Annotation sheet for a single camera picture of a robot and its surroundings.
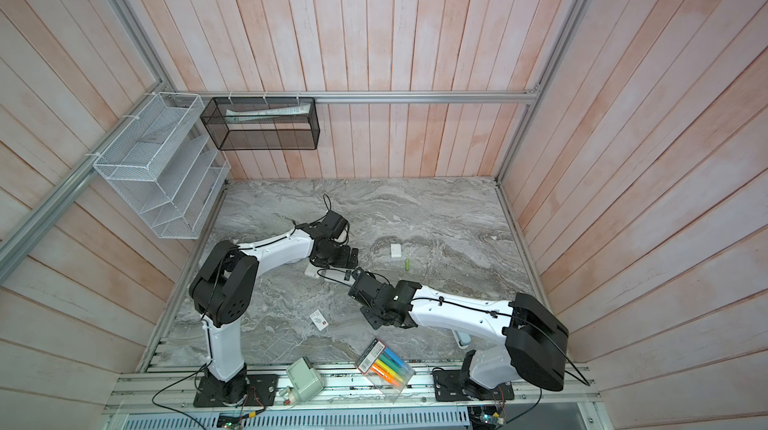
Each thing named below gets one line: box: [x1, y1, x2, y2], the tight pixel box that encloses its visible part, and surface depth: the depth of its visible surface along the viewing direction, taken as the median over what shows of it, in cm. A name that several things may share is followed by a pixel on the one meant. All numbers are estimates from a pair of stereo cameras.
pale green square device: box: [286, 357, 324, 402], surface depth 73 cm
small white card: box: [309, 309, 329, 331], surface depth 85 cm
